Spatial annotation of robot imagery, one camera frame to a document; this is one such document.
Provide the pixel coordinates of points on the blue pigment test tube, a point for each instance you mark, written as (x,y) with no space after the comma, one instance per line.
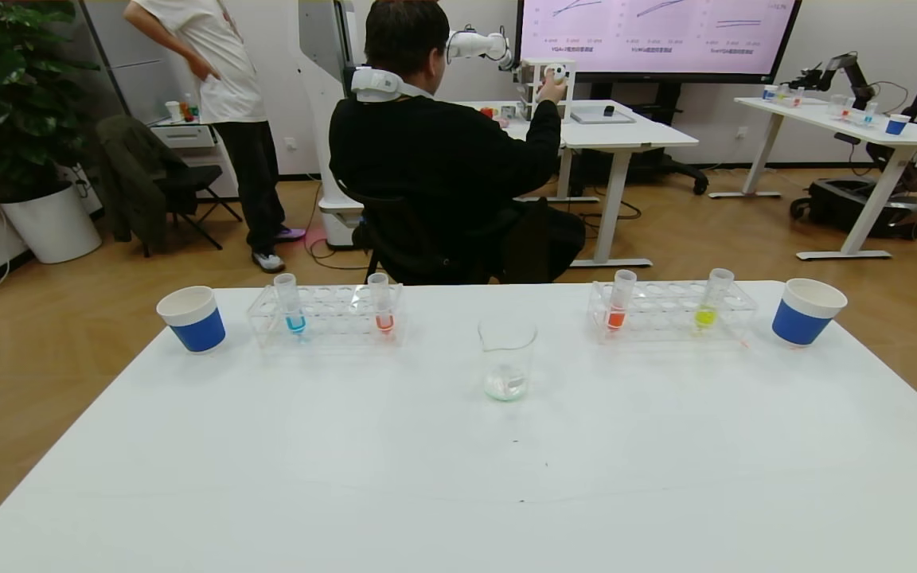
(294,320)

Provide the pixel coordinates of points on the yellow pigment test tube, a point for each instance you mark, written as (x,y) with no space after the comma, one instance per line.
(705,317)

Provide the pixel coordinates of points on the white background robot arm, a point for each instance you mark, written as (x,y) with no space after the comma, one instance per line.
(474,44)

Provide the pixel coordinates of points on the black background robot arm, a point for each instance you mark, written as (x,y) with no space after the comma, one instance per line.
(844,65)

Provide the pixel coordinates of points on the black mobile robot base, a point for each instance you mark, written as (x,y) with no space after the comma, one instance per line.
(848,207)

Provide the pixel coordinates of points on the orange pigment test tube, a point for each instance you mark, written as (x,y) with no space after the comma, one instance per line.
(616,318)
(384,321)

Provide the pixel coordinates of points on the clear glass beaker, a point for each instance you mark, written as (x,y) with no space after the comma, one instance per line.
(506,382)

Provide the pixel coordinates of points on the clear acrylic test tube rack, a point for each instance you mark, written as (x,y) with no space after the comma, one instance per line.
(339,320)
(665,315)

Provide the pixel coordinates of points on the black office chair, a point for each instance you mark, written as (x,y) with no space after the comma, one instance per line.
(411,248)

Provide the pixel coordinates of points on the seated person black sweater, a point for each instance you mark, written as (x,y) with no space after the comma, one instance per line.
(435,159)

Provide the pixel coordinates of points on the grey tablet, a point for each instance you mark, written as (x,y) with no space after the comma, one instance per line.
(598,118)

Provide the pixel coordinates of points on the white neck massager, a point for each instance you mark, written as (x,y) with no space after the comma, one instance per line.
(375,83)

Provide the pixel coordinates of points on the white double desk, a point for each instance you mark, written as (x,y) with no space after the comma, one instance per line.
(634,134)

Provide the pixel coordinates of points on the white handheld controller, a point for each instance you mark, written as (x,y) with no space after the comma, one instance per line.
(558,73)

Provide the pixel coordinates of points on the black display stand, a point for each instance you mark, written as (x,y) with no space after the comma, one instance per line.
(665,163)

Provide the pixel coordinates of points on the blue white paper cup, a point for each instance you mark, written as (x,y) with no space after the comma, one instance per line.
(197,328)
(799,320)

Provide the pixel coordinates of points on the black folding chair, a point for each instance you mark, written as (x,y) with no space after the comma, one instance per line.
(196,185)

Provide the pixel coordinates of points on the standing person white shirt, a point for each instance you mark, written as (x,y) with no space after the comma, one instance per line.
(220,72)

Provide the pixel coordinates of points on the small white cup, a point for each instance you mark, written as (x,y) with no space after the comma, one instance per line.
(173,111)

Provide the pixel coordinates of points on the dark green jacket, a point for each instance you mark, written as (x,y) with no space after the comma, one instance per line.
(132,175)

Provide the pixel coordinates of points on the white standing desk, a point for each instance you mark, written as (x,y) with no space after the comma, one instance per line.
(825,115)

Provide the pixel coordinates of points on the white plant pot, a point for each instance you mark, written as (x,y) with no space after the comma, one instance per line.
(52,227)

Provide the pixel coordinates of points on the small blue cup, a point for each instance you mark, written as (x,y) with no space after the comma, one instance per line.
(897,125)

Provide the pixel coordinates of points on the green leafy plant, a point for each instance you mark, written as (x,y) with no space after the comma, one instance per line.
(5,95)

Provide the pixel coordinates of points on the white small shelf frame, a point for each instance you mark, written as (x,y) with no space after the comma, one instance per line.
(570,87)

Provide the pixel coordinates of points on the large wall display screen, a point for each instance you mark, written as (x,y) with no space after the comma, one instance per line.
(657,36)

